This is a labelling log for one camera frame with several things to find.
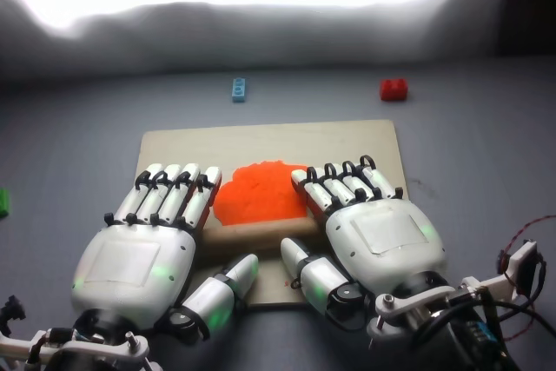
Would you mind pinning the white backdrop sheet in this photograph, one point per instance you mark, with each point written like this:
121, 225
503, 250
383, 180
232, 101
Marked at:
260, 32

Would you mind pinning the green toy brick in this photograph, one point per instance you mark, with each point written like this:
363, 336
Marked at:
4, 202

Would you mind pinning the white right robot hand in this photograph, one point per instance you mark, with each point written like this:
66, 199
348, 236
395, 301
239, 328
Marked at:
386, 240

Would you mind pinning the light wooden board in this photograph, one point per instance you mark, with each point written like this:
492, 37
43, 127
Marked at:
269, 145

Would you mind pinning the red toy brick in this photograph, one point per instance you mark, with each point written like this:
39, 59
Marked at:
393, 90

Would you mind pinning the wooden rolling pin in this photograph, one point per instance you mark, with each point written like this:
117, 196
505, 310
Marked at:
252, 236

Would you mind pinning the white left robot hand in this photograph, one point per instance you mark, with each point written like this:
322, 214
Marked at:
126, 266

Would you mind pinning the grey table cloth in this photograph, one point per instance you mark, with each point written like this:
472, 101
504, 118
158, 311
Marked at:
65, 127

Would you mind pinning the orange clay dough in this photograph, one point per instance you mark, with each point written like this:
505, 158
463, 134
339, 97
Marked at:
260, 197

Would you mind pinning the light blue toy brick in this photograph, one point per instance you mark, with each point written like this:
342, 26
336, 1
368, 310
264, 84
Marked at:
240, 90

